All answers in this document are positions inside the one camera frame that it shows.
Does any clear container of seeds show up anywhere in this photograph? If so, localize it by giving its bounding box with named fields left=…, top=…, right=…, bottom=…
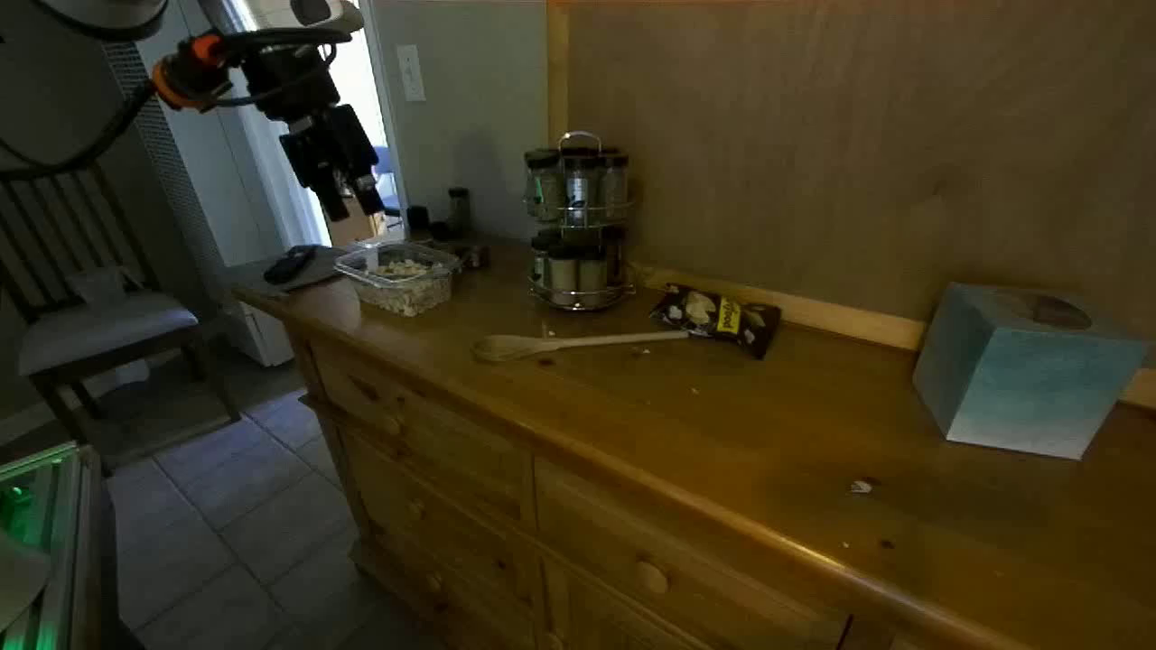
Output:
left=335, top=242, right=464, bottom=319

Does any black snack packet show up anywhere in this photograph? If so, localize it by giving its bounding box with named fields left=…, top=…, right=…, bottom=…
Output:
left=658, top=285, right=786, bottom=362

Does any wooden spoon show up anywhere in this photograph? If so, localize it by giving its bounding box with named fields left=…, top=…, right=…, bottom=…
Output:
left=479, top=329, right=695, bottom=362

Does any grey cloth mat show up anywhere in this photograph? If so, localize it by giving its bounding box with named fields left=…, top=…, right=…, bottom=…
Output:
left=262, top=244, right=344, bottom=291

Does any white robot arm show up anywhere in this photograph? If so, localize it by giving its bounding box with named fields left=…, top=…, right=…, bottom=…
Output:
left=0, top=0, right=383, bottom=219

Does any white wall light switch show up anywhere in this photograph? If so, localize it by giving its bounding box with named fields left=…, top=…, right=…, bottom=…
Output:
left=398, top=44, right=426, bottom=106

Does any dark wooden chair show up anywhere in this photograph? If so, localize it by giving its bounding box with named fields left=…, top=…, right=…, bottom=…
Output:
left=0, top=162, right=240, bottom=443

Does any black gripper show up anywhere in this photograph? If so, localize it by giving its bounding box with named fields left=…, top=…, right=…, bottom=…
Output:
left=281, top=106, right=383, bottom=219

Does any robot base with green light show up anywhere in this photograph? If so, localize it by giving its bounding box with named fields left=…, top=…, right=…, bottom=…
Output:
left=0, top=443, right=119, bottom=650

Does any blue tissue box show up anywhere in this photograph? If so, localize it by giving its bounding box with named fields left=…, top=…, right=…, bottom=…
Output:
left=913, top=282, right=1148, bottom=459

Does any wooden dresser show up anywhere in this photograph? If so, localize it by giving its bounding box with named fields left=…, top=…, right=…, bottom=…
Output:
left=244, top=248, right=1156, bottom=650

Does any chrome spice jar rack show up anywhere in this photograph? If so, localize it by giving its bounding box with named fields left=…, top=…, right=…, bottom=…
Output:
left=523, top=130, right=632, bottom=314

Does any black remote control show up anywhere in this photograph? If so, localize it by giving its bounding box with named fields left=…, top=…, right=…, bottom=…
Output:
left=265, top=244, right=323, bottom=285

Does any small dark jar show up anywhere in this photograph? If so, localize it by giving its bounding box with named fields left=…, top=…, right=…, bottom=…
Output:
left=450, top=186, right=473, bottom=237

